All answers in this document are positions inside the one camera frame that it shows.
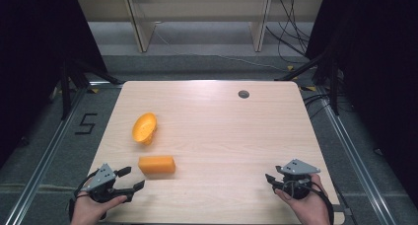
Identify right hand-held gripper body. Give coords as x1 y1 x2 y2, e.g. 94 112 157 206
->
279 158 322 200

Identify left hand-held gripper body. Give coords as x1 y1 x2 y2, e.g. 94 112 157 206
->
80 163 130 204

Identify orange rectangular block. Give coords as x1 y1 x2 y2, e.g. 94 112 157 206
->
137 155 176 176

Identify yellow plastic bowl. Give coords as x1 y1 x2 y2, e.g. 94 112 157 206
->
131 112 158 146

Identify person's left hand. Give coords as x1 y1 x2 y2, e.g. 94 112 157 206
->
70 194 128 225

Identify person's right hand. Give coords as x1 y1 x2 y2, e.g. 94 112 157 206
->
274 174 331 225

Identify black metal stand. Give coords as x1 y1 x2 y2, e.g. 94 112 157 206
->
275 46 341 116
60 58 123 121

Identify black curtain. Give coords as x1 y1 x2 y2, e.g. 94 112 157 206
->
0 0 108 170
305 0 418 207

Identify beige background desk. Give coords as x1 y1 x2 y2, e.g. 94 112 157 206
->
76 0 325 53

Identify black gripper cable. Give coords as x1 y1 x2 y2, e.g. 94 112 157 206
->
283 179 335 225
67 168 101 221

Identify aluminium floor rail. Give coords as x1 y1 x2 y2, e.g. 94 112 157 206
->
316 86 397 225
3 81 124 225

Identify black floor cables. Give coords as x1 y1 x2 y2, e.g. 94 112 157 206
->
303 92 331 120

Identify bundle of black hanging cables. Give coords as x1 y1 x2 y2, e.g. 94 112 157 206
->
264 0 312 65

